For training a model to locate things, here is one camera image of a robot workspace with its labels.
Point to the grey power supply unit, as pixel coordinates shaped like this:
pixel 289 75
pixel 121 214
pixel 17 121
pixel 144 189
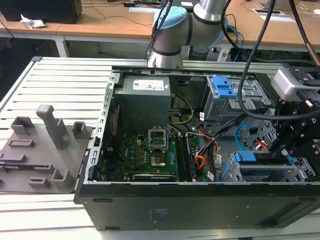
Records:
pixel 142 105

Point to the grey metal drive cage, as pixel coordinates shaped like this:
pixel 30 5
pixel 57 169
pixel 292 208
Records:
pixel 217 107

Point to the black box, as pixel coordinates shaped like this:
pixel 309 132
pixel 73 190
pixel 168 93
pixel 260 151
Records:
pixel 42 11

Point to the crumpled white paper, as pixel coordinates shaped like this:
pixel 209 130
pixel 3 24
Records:
pixel 31 23

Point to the grey parts rack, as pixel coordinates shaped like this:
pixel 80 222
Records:
pixel 37 155

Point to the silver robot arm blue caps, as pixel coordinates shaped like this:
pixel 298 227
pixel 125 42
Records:
pixel 170 37

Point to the black RAM stick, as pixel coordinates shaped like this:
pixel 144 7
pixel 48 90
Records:
pixel 190 157

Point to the green motherboard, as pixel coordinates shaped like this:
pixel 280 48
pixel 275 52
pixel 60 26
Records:
pixel 130 152

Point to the black open PC case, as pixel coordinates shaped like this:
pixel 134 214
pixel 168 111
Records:
pixel 200 210

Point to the black graphics card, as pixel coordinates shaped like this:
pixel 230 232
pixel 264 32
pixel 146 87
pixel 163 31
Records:
pixel 153 177

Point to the blue drive latch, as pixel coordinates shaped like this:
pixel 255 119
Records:
pixel 223 87

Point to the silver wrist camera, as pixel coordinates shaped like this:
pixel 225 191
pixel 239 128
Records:
pixel 285 83

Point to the black round bin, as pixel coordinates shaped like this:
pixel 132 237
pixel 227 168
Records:
pixel 198 53

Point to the CPU socket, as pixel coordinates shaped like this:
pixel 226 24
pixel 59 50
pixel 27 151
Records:
pixel 158 160

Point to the grey metal disk bay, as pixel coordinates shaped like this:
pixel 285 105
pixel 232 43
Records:
pixel 230 172

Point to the wooden desk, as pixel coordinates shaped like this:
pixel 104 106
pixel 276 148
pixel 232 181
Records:
pixel 100 25

